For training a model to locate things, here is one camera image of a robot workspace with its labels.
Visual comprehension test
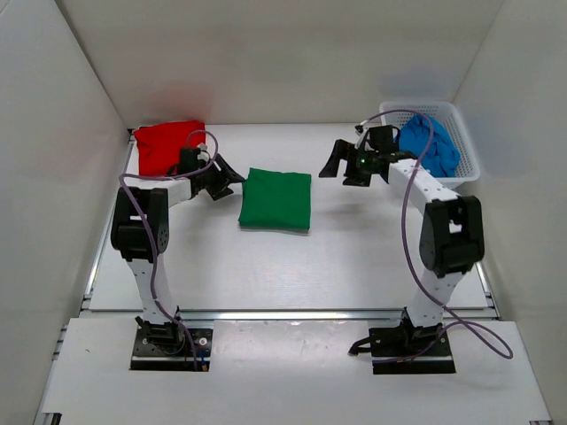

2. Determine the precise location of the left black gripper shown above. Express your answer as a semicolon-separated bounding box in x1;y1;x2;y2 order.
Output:
198;154;245;202

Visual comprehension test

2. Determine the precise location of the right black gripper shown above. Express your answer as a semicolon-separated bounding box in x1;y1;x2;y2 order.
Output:
319;140;378;188

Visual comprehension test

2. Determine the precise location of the green t-shirt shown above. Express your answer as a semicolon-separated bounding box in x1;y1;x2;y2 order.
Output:
238;167;312;232

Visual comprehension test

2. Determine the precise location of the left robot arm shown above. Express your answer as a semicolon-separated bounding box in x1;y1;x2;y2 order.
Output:
111;144;245;355

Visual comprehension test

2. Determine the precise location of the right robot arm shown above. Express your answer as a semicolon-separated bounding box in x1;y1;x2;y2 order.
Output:
319;125;485;361

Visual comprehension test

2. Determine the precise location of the folded red t-shirt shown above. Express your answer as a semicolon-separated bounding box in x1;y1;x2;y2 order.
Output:
133;120;206;176

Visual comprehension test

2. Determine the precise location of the crumpled blue t-shirt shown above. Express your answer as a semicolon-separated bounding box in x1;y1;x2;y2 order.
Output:
398;115;461;178

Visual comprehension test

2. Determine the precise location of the white plastic basket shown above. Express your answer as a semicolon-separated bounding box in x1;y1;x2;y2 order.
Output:
379;99;480;189

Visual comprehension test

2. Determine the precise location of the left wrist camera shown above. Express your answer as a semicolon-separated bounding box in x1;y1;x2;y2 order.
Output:
194;143;211;163

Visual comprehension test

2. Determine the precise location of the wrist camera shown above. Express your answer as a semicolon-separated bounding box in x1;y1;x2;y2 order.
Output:
354;124;369;148
194;143;211;163

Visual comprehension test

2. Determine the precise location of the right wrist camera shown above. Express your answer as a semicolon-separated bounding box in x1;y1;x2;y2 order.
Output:
354;124;369;148

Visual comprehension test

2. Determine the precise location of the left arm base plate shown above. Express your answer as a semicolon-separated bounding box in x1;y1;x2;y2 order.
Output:
129;317;214;373

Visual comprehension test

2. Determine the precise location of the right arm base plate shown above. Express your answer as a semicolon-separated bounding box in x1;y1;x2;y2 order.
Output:
348;319;456;375

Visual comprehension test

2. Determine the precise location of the aluminium table rail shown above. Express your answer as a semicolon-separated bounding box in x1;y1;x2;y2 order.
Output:
79;307;499;321

